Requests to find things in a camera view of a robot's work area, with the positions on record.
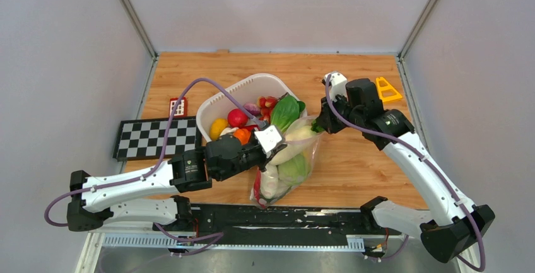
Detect red toy strawberries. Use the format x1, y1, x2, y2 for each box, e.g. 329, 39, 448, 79
257, 96, 279, 122

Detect white slotted cable duct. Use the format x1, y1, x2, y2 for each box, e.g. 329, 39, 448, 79
102, 233, 365, 252

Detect green toy cabbage head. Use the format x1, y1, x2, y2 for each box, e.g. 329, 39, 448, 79
277, 154, 311, 185

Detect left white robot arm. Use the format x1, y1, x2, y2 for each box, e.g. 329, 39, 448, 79
66, 131, 284, 232

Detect green toy bok choy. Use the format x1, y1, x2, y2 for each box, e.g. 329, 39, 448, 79
271, 95, 306, 133

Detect long red toy pepper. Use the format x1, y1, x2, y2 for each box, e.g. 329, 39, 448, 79
243, 125, 259, 132

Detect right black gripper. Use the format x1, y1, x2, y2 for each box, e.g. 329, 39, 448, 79
315, 91, 363, 135

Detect red toy tomato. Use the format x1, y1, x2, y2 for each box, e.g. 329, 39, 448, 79
252, 169, 266, 209

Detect yellow plastic triangle frame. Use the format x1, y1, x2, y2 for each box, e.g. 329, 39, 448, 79
375, 76, 403, 103

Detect yellow toy lemon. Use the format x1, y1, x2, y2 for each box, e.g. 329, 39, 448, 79
209, 118, 228, 141

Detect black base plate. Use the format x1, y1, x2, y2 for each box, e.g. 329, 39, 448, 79
163, 204, 398, 245

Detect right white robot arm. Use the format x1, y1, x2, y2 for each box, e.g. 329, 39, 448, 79
316, 72, 495, 272

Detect white plastic basket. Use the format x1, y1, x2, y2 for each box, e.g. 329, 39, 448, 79
196, 73, 296, 142

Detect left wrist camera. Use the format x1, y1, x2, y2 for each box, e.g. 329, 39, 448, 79
254, 125, 285, 157

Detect clear pink zip bag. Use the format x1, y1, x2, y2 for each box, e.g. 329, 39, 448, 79
250, 115, 324, 209

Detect long white toy radish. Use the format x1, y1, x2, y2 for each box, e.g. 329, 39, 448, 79
269, 125, 320, 166

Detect orange toy pumpkin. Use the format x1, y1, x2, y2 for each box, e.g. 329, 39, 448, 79
233, 129, 251, 145

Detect red toy apple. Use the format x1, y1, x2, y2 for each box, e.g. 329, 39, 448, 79
227, 108, 249, 128

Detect purple toy onion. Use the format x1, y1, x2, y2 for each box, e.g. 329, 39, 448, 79
243, 102, 261, 117

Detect red white grid block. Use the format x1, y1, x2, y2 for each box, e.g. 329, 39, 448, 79
169, 97, 187, 117

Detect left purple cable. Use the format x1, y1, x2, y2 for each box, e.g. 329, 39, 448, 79
44, 78, 268, 228

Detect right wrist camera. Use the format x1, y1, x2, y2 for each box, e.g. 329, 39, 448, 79
322, 71, 348, 102

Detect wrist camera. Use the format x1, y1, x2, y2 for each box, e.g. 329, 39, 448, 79
254, 125, 285, 157
322, 71, 348, 102

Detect black white checkerboard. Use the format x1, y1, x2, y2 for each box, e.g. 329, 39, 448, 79
112, 117, 202, 161

